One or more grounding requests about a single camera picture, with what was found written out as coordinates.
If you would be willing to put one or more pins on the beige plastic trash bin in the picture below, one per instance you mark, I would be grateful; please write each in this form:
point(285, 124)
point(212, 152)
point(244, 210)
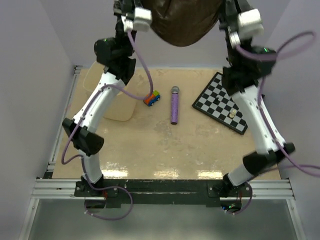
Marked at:
point(121, 108)

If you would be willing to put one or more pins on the black trash bag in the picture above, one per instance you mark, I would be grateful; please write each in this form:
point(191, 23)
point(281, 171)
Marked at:
point(182, 23)

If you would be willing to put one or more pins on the black white chessboard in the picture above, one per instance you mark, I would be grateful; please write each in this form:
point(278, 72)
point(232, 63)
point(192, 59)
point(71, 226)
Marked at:
point(220, 113)

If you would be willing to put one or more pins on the purple glitter microphone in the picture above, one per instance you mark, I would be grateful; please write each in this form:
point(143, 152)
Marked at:
point(174, 105)

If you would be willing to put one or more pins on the black chess pawn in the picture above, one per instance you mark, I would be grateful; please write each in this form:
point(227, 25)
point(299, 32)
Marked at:
point(216, 101)

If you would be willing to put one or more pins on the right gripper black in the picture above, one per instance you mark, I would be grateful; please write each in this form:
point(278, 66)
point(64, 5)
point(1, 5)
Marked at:
point(229, 16)

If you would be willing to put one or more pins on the white chess piece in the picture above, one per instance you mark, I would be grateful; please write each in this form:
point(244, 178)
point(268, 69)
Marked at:
point(233, 113)

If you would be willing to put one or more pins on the colourful toy car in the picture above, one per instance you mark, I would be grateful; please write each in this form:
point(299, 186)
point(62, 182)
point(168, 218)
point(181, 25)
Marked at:
point(150, 101)

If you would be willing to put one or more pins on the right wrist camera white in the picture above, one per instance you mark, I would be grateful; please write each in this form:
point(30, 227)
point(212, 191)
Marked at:
point(247, 25)

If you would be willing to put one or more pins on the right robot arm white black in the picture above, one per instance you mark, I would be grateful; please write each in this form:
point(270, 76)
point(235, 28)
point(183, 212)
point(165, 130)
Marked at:
point(243, 81)

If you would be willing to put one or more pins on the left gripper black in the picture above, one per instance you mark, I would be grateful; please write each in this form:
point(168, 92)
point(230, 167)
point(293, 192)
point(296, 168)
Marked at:
point(124, 7)

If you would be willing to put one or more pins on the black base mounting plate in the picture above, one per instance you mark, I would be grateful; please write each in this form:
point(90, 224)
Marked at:
point(113, 193)

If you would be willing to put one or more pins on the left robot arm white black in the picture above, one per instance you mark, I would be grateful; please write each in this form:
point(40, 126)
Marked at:
point(114, 54)

